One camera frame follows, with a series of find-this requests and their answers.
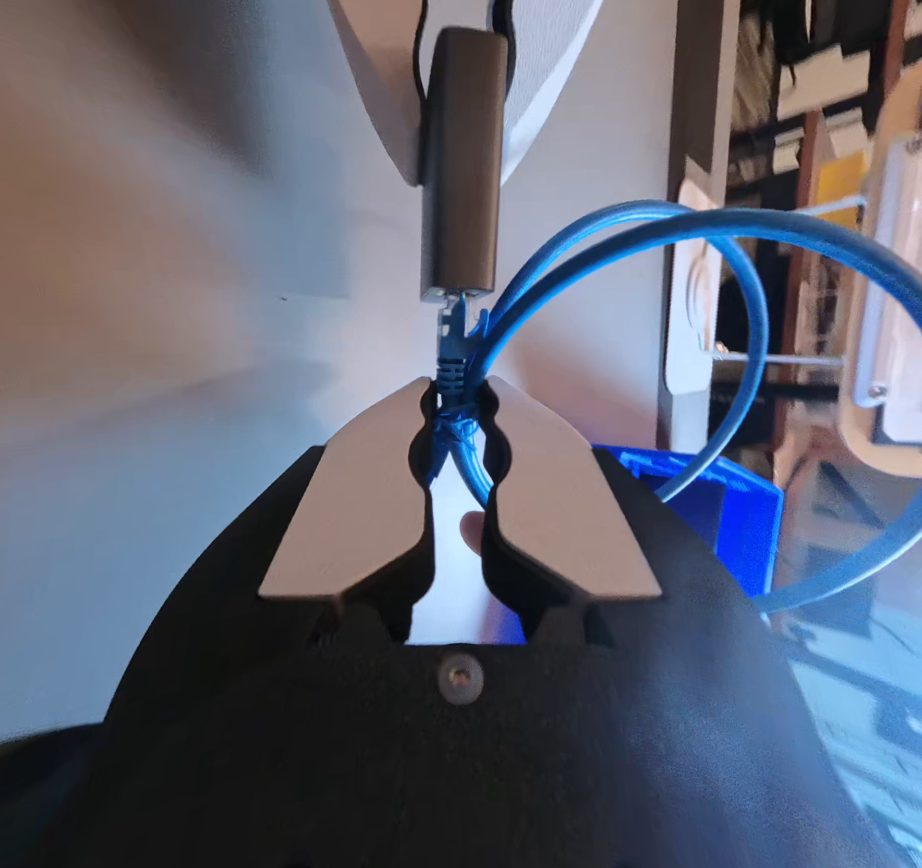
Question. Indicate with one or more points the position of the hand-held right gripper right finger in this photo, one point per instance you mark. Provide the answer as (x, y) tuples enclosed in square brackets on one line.
[(569, 515)]

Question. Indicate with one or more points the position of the white document stand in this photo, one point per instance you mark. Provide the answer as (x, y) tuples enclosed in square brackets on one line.
[(681, 378)]

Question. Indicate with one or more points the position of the person's right hand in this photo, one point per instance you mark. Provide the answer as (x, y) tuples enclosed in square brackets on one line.
[(472, 533)]

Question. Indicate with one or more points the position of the black ethernet port adapter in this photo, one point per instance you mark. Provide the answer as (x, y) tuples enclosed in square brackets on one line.
[(461, 162)]

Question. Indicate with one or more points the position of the blue plastic bin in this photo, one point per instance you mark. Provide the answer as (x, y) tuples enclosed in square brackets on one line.
[(749, 522)]

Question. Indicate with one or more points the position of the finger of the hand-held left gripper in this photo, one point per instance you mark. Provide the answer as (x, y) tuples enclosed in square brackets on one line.
[(374, 32), (554, 18)]

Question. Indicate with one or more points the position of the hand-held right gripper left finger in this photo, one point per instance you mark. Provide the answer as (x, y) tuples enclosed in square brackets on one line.
[(353, 508)]

